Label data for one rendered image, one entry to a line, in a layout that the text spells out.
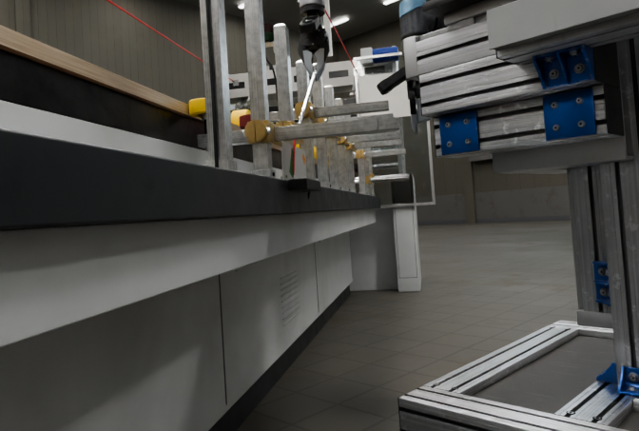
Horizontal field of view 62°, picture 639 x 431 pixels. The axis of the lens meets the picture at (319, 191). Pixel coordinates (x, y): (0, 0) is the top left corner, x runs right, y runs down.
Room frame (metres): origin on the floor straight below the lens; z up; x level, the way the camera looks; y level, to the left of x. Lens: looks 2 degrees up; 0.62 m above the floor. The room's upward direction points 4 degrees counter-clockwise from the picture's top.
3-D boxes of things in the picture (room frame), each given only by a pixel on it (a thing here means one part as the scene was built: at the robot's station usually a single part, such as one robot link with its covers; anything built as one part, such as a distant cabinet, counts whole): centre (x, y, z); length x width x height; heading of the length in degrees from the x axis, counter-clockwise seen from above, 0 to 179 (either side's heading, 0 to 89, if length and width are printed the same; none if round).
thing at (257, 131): (1.26, 0.12, 0.81); 0.14 x 0.06 x 0.05; 169
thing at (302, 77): (1.72, 0.03, 0.87); 0.04 x 0.04 x 0.48; 79
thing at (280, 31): (1.48, 0.08, 0.91); 0.04 x 0.04 x 0.48; 79
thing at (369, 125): (1.26, 0.07, 0.81); 0.44 x 0.03 x 0.04; 79
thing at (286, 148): (1.45, 0.06, 0.75); 0.26 x 0.01 x 0.10; 169
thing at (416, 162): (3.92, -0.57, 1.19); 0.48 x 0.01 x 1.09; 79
